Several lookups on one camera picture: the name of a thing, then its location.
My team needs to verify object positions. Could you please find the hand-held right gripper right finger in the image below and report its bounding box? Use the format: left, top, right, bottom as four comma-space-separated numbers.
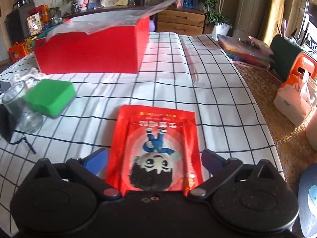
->
187, 149, 294, 200

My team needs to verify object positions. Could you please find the wooden sideboard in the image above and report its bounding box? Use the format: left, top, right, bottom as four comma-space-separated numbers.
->
63, 4, 209, 36

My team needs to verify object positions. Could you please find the white crumpled plastic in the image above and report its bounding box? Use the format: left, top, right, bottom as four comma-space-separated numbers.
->
10, 67, 45, 83

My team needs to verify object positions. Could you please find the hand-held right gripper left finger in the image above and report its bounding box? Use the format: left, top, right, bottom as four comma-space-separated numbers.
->
21, 148, 122, 200

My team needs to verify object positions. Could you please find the yellow gift box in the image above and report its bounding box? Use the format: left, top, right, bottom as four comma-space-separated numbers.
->
23, 37, 38, 54

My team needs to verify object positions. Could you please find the potted green plant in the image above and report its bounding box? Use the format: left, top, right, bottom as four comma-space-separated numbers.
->
193, 0, 232, 37

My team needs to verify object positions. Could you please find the red cardboard box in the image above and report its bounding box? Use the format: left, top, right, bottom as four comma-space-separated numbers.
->
33, 15, 151, 74

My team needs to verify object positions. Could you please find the black cabinet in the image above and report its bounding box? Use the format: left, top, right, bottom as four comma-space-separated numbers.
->
6, 4, 43, 42

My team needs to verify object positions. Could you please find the white tissue pack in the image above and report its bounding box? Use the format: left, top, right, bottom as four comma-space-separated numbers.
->
273, 69, 315, 127

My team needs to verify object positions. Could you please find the red cartoon snack packet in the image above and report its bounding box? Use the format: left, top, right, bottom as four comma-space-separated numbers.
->
105, 105, 204, 197

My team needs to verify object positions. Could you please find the printed cartoon box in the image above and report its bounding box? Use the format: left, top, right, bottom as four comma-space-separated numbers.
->
26, 13, 42, 37

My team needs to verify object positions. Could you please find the woven golden table mat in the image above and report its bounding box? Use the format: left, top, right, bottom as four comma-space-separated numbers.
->
232, 60, 317, 205

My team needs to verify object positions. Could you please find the clear glass cup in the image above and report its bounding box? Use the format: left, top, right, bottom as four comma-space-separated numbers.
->
2, 80, 44, 134

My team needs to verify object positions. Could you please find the orange plastic stool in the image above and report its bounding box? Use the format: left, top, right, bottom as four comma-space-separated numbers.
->
286, 52, 317, 90

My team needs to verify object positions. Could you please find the orange gift box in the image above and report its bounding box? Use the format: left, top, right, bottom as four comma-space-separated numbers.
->
8, 42, 28, 63

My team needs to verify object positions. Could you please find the green sponge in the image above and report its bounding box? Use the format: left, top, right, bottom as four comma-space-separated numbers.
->
24, 78, 77, 119

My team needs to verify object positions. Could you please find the dark green utensil holder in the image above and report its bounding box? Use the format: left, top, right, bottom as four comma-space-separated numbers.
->
269, 18, 311, 83

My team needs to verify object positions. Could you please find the clear plastic bag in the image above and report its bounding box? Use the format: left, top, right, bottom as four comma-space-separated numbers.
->
44, 0, 178, 42

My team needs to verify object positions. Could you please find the round dark whale mat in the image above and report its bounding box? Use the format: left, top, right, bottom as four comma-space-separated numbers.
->
298, 163, 317, 238

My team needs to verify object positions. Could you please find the white cup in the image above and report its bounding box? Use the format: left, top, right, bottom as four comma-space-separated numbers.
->
306, 79, 317, 107

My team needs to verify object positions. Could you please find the yellow curtain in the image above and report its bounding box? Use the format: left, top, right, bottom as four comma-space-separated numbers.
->
262, 0, 288, 45

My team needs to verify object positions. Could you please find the purple kettlebell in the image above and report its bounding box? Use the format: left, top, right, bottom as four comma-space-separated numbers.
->
149, 14, 158, 32

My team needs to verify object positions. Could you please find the dark drawstring cloth pouch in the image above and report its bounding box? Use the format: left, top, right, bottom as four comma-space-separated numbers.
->
0, 104, 37, 155

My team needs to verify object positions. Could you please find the stack of books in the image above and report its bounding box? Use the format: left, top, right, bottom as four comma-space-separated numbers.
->
217, 34, 274, 69

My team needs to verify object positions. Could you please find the white checked tablecloth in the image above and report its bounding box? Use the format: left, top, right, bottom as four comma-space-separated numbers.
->
0, 31, 285, 237

